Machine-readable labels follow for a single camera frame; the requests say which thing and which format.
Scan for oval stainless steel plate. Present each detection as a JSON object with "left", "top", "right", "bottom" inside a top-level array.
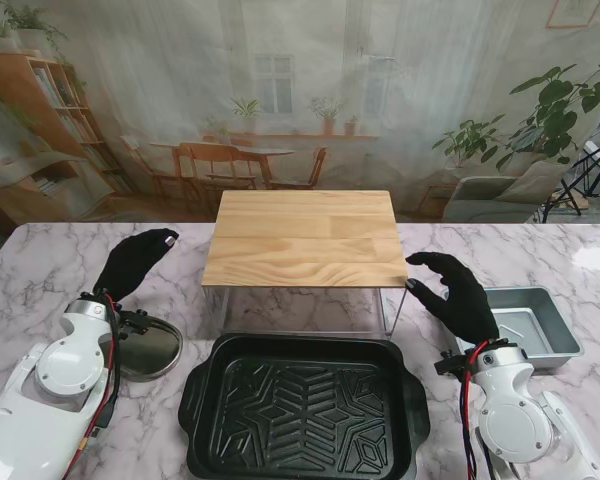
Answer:
[{"left": 114, "top": 319, "right": 184, "bottom": 383}]

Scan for silver rectangular baking tray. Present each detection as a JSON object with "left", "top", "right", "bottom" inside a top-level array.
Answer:
[{"left": 449, "top": 285, "right": 585, "bottom": 374}]

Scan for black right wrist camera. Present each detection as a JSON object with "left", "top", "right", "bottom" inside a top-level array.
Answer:
[{"left": 433, "top": 349, "right": 469, "bottom": 376}]

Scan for red black arm cables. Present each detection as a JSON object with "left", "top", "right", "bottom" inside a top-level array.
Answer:
[
  {"left": 457, "top": 344, "right": 486, "bottom": 480},
  {"left": 92, "top": 294, "right": 126, "bottom": 436}
]

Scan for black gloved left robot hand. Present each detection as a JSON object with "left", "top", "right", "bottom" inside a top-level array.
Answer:
[{"left": 93, "top": 228, "right": 181, "bottom": 305}]

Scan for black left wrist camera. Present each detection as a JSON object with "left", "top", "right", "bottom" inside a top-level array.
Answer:
[{"left": 118, "top": 309, "right": 151, "bottom": 337}]

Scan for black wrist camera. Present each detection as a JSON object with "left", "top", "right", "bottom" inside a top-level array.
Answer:
[
  {"left": 118, "top": 309, "right": 151, "bottom": 337},
  {"left": 433, "top": 349, "right": 469, "bottom": 376}
]

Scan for red black left arm cables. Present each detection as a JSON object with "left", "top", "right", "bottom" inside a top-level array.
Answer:
[{"left": 92, "top": 294, "right": 126, "bottom": 436}]

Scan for wooden shelf with metal legs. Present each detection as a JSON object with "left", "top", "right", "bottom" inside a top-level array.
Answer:
[{"left": 200, "top": 189, "right": 412, "bottom": 337}]

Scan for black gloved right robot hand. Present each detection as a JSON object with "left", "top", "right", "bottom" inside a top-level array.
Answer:
[{"left": 404, "top": 251, "right": 501, "bottom": 351}]

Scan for black patterned baking tray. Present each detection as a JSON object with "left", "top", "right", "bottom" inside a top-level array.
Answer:
[{"left": 177, "top": 333, "right": 431, "bottom": 480}]

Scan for black tripod stand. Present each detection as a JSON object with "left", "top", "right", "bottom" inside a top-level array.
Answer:
[{"left": 539, "top": 132, "right": 600, "bottom": 224}]

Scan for red black right arm cables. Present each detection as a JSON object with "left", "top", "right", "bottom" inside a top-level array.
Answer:
[{"left": 457, "top": 344, "right": 486, "bottom": 480}]

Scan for printed room backdrop curtain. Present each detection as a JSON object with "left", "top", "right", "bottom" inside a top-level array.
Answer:
[{"left": 0, "top": 0, "right": 600, "bottom": 226}]

